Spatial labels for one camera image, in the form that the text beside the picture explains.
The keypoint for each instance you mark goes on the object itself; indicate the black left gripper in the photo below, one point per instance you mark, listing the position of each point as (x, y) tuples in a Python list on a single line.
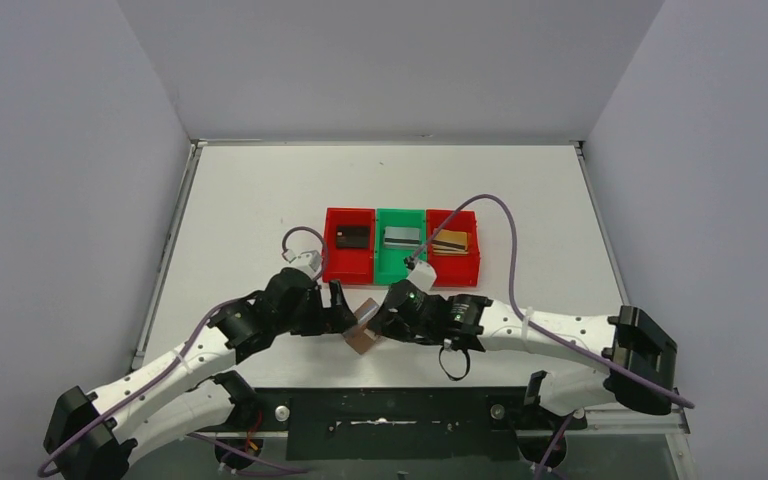
[(326, 315)]

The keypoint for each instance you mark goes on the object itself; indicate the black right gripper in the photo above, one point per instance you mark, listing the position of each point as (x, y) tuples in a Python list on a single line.
[(393, 318)]

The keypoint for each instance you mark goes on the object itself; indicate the tan leather card holder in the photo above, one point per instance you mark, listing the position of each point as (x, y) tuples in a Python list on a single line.
[(361, 338)]

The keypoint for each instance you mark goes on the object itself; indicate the red bin with black card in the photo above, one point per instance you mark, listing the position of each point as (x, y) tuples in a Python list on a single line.
[(350, 266)]

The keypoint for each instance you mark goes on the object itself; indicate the green plastic bin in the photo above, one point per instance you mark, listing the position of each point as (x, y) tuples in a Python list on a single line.
[(389, 266)]

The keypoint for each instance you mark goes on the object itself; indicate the red bin with gold cards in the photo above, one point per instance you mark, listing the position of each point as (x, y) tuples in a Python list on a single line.
[(455, 271)]

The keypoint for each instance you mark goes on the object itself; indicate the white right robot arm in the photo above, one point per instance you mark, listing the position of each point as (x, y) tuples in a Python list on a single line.
[(625, 358)]

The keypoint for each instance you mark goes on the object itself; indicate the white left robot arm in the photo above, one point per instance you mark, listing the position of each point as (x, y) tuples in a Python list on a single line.
[(101, 433)]

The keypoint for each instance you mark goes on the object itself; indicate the black card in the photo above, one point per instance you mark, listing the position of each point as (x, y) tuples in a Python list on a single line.
[(352, 237)]

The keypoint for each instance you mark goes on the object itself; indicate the silver card stack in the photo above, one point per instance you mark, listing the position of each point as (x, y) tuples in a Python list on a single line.
[(398, 237)]

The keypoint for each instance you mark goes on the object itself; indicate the gold card stack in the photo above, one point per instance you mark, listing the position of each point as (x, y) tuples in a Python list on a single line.
[(451, 243)]

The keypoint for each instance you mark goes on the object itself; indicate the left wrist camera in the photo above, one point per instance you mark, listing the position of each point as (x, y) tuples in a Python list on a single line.
[(308, 260)]

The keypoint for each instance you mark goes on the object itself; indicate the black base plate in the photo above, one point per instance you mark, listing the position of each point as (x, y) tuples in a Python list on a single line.
[(495, 423)]

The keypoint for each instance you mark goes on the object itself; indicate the aluminium frame rail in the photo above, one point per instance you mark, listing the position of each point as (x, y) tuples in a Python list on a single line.
[(614, 419)]

